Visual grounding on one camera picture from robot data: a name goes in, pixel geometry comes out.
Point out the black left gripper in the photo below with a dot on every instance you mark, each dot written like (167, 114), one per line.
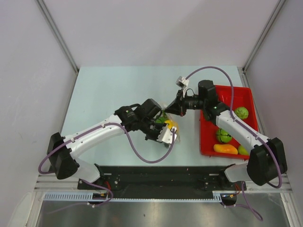
(154, 138)

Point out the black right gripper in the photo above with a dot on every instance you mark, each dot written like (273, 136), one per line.
(178, 106)

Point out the green toy leafy vegetable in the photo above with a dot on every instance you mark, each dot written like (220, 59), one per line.
(161, 119)

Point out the clear polka-dot zip bag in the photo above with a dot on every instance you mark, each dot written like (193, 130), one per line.
(169, 116)

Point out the yellow toy bell pepper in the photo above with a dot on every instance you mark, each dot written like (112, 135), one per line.
(172, 125)

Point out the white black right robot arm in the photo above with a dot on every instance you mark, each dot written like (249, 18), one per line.
(267, 156)

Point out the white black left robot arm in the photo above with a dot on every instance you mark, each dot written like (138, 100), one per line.
(64, 151)

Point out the red plastic tray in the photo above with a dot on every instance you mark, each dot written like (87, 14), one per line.
(242, 98)

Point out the green toy split vegetable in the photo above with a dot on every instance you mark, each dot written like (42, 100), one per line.
(223, 136)

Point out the yellow orange toy mango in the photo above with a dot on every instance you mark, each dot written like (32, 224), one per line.
(225, 148)

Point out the light green toy cabbage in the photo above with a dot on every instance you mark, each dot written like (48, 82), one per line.
(242, 112)

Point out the light green toy pear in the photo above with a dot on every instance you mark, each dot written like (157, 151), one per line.
(242, 151)

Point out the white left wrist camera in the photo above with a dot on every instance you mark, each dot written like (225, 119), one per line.
(167, 135)

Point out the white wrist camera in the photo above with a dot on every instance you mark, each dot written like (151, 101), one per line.
(167, 135)
(183, 83)

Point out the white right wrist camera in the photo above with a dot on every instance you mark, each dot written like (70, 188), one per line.
(183, 83)

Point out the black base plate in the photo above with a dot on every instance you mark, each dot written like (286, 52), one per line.
(163, 182)

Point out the aluminium frame rail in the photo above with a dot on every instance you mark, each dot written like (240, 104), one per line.
(51, 183)

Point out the white cable duct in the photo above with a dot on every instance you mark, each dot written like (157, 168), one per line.
(68, 196)

